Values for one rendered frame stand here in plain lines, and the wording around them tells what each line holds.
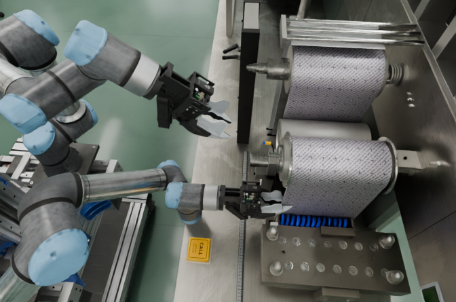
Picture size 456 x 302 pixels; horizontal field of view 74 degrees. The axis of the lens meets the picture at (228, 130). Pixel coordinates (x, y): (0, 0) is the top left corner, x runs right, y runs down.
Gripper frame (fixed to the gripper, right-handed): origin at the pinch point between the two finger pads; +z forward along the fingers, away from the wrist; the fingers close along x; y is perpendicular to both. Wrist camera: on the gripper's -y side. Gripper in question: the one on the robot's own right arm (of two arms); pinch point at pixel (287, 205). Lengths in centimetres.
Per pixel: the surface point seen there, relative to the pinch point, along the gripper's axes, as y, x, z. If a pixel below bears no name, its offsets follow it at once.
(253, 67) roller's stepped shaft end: 25.5, 30.1, -12.4
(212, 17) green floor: -109, 251, -51
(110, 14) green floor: -109, 248, -162
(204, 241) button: -16.5, -7.4, -24.7
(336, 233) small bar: -4.1, -6.0, 14.8
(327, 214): -4.0, -0.3, 12.7
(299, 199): 5.6, -0.3, 2.5
